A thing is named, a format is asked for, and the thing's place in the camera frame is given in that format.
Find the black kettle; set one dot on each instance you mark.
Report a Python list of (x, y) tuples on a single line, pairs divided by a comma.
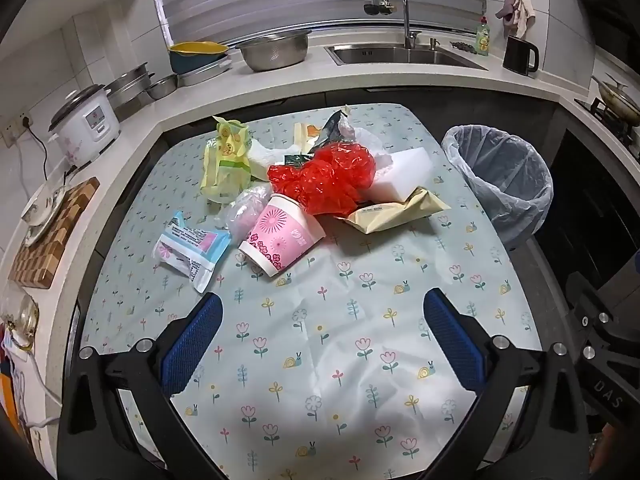
[(517, 55)]

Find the dark snack wrapper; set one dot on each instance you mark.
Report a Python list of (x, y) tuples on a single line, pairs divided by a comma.
[(332, 127)]

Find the white paper towel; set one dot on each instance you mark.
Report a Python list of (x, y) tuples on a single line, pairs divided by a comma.
[(265, 157)]

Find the beige hanging cloth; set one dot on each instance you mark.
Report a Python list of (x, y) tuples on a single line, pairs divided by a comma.
[(525, 10)]

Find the dark scrubber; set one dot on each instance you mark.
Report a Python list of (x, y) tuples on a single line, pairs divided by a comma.
[(464, 47)]

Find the white rice cooker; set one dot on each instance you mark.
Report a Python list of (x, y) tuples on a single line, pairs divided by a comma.
[(85, 130)]

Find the yellow green plastic bag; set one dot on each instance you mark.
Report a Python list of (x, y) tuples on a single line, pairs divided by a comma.
[(225, 165)]

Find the pink paper cup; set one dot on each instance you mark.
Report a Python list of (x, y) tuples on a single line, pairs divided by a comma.
[(282, 235)]

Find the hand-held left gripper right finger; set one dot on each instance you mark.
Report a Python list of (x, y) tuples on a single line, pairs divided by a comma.
[(452, 340)]

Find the soap dispenser pump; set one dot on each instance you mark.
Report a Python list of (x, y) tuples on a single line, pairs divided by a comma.
[(433, 44)]

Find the gas stove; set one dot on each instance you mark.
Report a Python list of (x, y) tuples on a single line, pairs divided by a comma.
[(607, 120)]

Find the red plastic bag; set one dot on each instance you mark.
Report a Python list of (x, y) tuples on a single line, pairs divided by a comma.
[(325, 175)]

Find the beige paper pouch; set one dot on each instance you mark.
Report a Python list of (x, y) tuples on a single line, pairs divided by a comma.
[(400, 210)]

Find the beige orange-print wrapper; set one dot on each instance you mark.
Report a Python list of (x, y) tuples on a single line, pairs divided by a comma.
[(303, 135)]

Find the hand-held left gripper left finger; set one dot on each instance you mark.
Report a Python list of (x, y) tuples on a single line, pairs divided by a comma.
[(192, 345)]

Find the bin with clear bag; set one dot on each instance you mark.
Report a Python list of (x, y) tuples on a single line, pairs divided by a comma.
[(470, 145)]

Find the wok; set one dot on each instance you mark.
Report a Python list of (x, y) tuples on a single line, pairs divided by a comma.
[(617, 97)]

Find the glass jug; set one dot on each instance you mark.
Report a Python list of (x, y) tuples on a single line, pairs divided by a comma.
[(20, 315)]

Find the small steel bowl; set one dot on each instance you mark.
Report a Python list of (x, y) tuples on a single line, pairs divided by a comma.
[(161, 88)]

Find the blue white wrapper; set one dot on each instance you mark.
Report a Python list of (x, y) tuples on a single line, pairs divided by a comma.
[(192, 250)]

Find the chrome faucet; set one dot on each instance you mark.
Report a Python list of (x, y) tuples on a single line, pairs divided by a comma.
[(406, 15)]

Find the white plate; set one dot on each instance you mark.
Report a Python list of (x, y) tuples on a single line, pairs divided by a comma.
[(42, 210)]

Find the purple hanging cloth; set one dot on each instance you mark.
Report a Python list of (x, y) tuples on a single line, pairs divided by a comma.
[(507, 7)]

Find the blue basin with yellow strainer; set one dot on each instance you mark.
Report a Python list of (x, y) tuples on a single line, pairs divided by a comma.
[(195, 57)]

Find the steel sink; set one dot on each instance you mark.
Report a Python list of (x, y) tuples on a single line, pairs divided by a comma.
[(400, 56)]

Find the clear plastic bag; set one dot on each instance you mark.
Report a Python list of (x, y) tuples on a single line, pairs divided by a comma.
[(242, 210)]

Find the steel colander bowl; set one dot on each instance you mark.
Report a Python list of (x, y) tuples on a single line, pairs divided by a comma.
[(272, 52)]

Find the green dish soap bottle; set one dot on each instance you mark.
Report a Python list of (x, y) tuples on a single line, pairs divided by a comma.
[(482, 40)]

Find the grey trash bin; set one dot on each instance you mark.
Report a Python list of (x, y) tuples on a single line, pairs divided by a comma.
[(520, 230)]

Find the wooden cutting board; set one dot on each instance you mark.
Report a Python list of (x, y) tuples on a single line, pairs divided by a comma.
[(60, 245)]

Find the floral tablecloth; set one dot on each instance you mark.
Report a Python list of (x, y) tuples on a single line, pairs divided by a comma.
[(320, 340)]

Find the wall outlet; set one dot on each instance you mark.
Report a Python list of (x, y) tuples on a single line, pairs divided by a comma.
[(15, 130)]

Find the stacked steel pots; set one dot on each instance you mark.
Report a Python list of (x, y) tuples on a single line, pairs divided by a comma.
[(127, 87)]

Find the white foam block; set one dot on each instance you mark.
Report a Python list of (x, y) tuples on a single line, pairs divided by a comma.
[(405, 172)]

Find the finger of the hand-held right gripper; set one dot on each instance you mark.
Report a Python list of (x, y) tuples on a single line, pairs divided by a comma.
[(607, 340)]

